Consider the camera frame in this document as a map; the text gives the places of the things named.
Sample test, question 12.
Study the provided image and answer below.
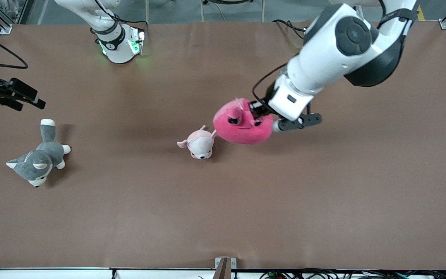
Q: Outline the round hot pink plush toy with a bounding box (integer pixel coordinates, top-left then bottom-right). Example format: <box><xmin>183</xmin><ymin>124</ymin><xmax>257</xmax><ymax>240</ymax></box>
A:
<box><xmin>213</xmin><ymin>98</ymin><xmax>274</xmax><ymax>145</ymax></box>

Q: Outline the grey white husky plush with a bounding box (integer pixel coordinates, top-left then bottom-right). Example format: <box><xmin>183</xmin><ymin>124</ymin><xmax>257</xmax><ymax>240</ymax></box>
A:
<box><xmin>6</xmin><ymin>119</ymin><xmax>72</xmax><ymax>188</ymax></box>

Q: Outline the light pink pig plush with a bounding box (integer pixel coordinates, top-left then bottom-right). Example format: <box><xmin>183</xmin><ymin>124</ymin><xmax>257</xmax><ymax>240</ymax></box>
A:
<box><xmin>177</xmin><ymin>125</ymin><xmax>218</xmax><ymax>160</ymax></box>

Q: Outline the brown table cover sheet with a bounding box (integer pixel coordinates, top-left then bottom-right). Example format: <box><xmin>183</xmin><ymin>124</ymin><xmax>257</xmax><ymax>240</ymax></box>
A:
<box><xmin>0</xmin><ymin>20</ymin><xmax>446</xmax><ymax>271</ymax></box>

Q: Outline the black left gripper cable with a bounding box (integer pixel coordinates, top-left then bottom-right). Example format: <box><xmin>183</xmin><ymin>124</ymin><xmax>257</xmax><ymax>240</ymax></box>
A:
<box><xmin>252</xmin><ymin>63</ymin><xmax>290</xmax><ymax>108</ymax></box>

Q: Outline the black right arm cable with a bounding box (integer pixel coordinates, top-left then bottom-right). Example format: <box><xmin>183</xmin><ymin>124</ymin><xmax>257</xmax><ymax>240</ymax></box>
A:
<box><xmin>0</xmin><ymin>27</ymin><xmax>29</xmax><ymax>71</ymax></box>

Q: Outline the black cable by arm base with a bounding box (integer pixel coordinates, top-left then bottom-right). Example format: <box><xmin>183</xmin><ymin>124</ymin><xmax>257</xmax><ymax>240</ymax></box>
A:
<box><xmin>272</xmin><ymin>19</ymin><xmax>309</xmax><ymax>33</ymax></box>

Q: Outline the metal table edge bracket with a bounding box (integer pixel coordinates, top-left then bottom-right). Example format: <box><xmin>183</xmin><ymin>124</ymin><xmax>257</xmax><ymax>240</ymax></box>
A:
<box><xmin>214</xmin><ymin>257</ymin><xmax>237</xmax><ymax>279</ymax></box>

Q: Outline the tangled black cable bundle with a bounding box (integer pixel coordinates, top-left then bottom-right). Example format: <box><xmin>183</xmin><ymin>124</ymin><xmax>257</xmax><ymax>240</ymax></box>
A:
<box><xmin>259</xmin><ymin>268</ymin><xmax>446</xmax><ymax>279</ymax></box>

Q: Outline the white table edge rail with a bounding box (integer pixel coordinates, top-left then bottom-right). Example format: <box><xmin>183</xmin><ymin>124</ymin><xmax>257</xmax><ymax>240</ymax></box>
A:
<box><xmin>0</xmin><ymin>267</ymin><xmax>446</xmax><ymax>279</ymax></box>

